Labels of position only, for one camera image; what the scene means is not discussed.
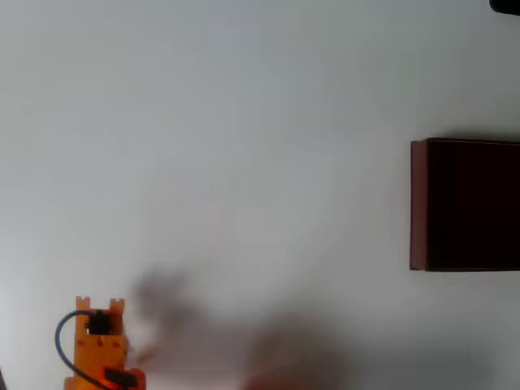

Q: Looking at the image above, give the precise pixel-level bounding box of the dark red box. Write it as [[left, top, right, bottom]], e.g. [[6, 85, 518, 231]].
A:
[[409, 137, 520, 272]]

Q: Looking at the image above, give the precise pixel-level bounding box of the black object at corner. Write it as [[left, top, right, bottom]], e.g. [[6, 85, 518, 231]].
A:
[[489, 0, 520, 16]]

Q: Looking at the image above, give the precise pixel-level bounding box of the blue cable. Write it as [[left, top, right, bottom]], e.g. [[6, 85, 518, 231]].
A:
[[54, 310, 107, 390]]

